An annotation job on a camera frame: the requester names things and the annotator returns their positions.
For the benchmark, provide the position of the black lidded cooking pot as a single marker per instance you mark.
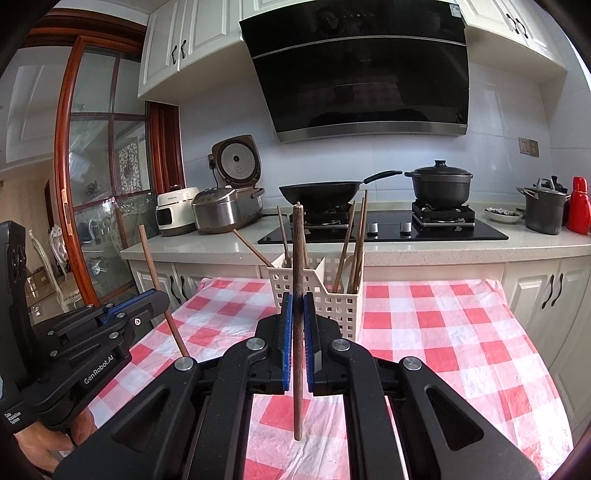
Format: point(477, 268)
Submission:
point(438, 189)

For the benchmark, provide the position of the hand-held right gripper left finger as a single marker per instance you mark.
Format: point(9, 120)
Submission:
point(286, 341)

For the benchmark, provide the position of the person's left hand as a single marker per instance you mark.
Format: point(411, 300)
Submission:
point(46, 445)

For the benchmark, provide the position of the speckled white kitchen countertop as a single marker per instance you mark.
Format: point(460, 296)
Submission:
point(207, 249)

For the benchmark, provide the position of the white ornate chair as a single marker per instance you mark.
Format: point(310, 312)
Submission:
point(57, 244)

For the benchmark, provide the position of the red white checkered tablecloth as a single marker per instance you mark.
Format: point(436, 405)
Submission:
point(438, 323)

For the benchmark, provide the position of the brown wall switch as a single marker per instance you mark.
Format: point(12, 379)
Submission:
point(528, 146)

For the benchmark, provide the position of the silver rice cooker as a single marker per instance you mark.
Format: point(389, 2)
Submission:
point(221, 212)

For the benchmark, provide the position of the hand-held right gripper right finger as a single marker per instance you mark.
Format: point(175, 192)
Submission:
point(311, 332)

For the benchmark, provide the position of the black glass gas stove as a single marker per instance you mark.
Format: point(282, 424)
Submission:
point(438, 233)

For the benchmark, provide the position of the black glass range hood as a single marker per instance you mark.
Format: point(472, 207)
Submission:
point(360, 78)

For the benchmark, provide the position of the black wok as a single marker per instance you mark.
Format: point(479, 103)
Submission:
point(318, 191)

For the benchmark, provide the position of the wooden framed glass door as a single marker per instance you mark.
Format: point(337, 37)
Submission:
point(164, 147)

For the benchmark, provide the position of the brown wooden chopstick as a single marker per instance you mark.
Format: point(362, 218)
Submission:
point(298, 254)
point(150, 251)
point(359, 230)
point(251, 247)
point(282, 235)
point(346, 240)
point(364, 207)

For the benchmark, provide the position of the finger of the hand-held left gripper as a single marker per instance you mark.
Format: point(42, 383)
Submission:
point(134, 302)
point(92, 348)

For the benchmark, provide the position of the small white plate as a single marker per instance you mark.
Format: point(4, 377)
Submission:
point(503, 216)

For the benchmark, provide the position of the red thermos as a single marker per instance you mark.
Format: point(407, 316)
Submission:
point(579, 207)

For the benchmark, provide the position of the white upper kitchen cabinets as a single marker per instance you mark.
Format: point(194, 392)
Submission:
point(203, 32)

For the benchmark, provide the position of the grey stockpot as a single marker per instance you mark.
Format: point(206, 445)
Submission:
point(545, 212)

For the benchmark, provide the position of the beige plastic utensil holder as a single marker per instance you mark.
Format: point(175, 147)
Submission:
point(341, 309)

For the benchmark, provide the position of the white ceramic spoon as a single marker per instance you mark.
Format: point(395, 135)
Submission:
point(352, 266)

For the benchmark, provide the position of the small white kitchen appliance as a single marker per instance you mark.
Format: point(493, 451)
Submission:
point(175, 217)

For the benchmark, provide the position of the white lower kitchen cabinets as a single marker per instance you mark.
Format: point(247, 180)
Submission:
point(526, 290)

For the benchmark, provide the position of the white kitchen cabinets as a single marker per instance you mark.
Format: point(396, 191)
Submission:
point(203, 32)
point(526, 290)

